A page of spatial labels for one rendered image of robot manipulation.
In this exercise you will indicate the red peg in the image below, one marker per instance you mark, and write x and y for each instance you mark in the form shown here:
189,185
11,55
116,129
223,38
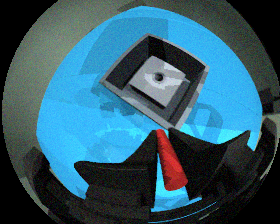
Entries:
174,177

